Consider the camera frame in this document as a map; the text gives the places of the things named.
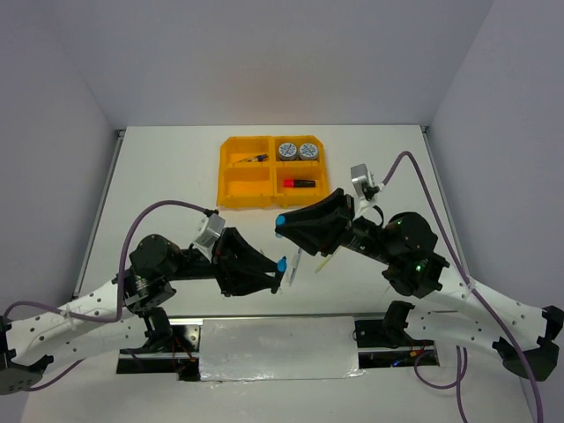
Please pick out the small glue bottle blue cap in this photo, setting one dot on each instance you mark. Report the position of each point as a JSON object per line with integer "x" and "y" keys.
{"x": 258, "y": 158}

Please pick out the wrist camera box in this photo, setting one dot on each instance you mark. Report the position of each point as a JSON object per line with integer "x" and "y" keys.
{"x": 366, "y": 189}
{"x": 208, "y": 233}

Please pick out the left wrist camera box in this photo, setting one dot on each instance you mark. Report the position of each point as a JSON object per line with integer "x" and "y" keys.
{"x": 208, "y": 233}

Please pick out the foil-covered base plate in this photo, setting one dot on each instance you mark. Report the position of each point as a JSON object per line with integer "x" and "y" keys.
{"x": 289, "y": 348}

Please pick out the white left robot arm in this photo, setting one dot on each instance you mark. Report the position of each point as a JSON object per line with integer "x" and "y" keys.
{"x": 129, "y": 315}

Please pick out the yellow clear pen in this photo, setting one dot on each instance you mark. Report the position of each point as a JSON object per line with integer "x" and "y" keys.
{"x": 323, "y": 263}

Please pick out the round blue-white tin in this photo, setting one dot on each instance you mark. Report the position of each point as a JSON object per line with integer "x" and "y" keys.
{"x": 287, "y": 151}
{"x": 308, "y": 152}

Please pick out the blue clear pen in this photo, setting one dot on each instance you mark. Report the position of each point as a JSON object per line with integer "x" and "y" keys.
{"x": 293, "y": 267}

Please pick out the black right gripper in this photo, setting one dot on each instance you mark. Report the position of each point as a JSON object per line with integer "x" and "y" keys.
{"x": 318, "y": 226}

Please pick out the black highlighter orange tip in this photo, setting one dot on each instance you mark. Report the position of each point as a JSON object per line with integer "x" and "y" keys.
{"x": 299, "y": 183}

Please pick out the black mounting rail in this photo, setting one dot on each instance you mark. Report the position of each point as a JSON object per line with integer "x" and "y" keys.
{"x": 181, "y": 356}

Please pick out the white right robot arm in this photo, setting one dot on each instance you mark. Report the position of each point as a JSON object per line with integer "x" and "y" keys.
{"x": 439, "y": 302}

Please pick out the black highlighter blue tip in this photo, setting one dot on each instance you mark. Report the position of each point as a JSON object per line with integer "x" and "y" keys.
{"x": 282, "y": 265}

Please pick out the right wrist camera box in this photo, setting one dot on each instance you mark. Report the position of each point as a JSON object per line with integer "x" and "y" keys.
{"x": 366, "y": 189}

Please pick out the orange four-compartment organizer tray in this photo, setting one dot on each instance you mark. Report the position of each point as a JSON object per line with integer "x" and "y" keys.
{"x": 260, "y": 185}

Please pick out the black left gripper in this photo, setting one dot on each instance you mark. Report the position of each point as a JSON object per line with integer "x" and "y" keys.
{"x": 230, "y": 270}

